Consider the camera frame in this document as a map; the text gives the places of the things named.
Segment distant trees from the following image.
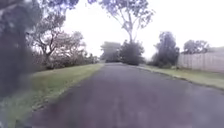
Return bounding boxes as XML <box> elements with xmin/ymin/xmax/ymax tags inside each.
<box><xmin>99</xmin><ymin>41</ymin><xmax>123</xmax><ymax>64</ymax></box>

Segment dark round bush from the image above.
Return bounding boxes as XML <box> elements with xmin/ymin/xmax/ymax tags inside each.
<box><xmin>119</xmin><ymin>39</ymin><xmax>146</xmax><ymax>66</ymax></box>

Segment grey asphalt road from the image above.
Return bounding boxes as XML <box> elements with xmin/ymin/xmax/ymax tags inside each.
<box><xmin>14</xmin><ymin>62</ymin><xmax>224</xmax><ymax>128</ymax></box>

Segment tall thin-trunked tree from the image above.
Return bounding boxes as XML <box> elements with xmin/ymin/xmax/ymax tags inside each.
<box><xmin>88</xmin><ymin>0</ymin><xmax>156</xmax><ymax>44</ymax></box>

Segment dark dense tree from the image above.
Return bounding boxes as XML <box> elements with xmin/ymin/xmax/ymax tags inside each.
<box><xmin>148</xmin><ymin>31</ymin><xmax>181</xmax><ymax>70</ymax></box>

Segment grass verge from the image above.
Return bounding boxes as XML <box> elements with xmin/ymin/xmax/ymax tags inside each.
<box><xmin>0</xmin><ymin>63</ymin><xmax>106</xmax><ymax>128</ymax></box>

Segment spreading tree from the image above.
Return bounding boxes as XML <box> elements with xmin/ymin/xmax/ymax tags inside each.
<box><xmin>28</xmin><ymin>13</ymin><xmax>99</xmax><ymax>70</ymax></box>

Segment trees behind fence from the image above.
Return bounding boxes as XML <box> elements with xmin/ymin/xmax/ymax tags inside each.
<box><xmin>181</xmin><ymin>39</ymin><xmax>211</xmax><ymax>55</ymax></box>

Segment grass strip by fence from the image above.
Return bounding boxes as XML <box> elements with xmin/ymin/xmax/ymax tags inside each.
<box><xmin>138</xmin><ymin>64</ymin><xmax>224</xmax><ymax>91</ymax></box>

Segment pale wooden fence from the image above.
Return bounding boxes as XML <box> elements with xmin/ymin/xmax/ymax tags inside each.
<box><xmin>177</xmin><ymin>51</ymin><xmax>224</xmax><ymax>74</ymax></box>

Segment dark blurred tree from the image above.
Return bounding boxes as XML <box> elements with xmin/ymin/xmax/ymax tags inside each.
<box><xmin>0</xmin><ymin>0</ymin><xmax>44</xmax><ymax>98</ymax></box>

